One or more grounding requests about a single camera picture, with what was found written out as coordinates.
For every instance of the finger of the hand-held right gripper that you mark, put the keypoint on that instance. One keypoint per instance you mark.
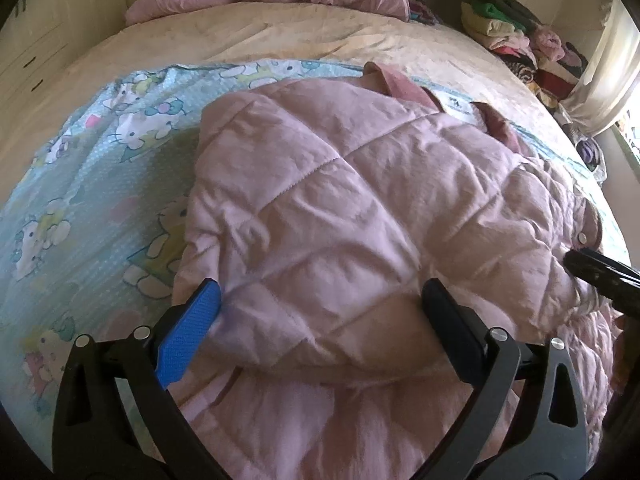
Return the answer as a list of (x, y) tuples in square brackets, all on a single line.
[(605, 275)]

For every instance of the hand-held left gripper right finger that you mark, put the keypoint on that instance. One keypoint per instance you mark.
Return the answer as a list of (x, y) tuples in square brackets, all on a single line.
[(452, 332)]

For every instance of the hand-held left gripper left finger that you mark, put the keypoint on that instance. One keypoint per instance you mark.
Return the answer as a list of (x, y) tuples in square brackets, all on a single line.
[(192, 327)]

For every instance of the pink quilted jacket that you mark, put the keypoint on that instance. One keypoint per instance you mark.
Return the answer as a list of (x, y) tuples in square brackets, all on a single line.
[(350, 210)]

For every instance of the pile of folded clothes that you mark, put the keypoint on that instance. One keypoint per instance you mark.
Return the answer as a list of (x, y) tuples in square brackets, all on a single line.
[(500, 25)]

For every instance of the colourful striped clothes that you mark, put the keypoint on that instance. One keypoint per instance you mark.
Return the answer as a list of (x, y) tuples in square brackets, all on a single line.
[(420, 7)]

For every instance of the purple cloth bundle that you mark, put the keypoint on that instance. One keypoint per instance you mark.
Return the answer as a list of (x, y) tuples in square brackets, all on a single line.
[(590, 152)]

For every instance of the window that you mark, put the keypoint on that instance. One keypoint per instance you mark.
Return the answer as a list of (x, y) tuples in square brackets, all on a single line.
[(632, 130)]

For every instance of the blue cartoon print blanket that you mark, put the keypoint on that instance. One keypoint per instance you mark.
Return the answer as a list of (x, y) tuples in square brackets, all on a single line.
[(100, 185)]

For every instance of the cream curtain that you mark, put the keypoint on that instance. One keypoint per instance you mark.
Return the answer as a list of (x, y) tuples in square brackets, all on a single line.
[(605, 75)]

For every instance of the bed with beige sheet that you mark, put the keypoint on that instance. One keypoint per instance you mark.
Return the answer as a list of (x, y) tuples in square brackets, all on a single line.
[(250, 30)]

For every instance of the cream wardrobe with drawers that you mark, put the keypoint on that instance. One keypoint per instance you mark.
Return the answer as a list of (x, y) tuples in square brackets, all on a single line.
[(30, 50)]

